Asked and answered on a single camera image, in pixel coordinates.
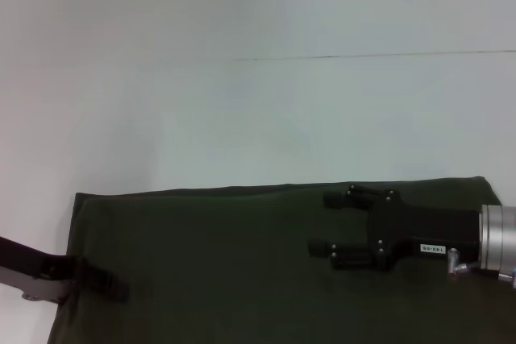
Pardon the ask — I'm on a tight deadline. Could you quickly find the dark green FREE t-shirt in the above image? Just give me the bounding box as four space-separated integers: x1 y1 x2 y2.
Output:
46 176 516 344

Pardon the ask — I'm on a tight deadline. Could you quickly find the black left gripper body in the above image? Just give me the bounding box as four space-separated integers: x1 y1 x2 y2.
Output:
0 234 80 304

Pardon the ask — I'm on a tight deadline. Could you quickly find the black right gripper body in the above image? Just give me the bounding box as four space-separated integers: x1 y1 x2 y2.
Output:
365 189 484 273

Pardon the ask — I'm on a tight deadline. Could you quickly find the grey right gripper cable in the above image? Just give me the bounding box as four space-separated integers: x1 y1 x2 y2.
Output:
445 247 516 288

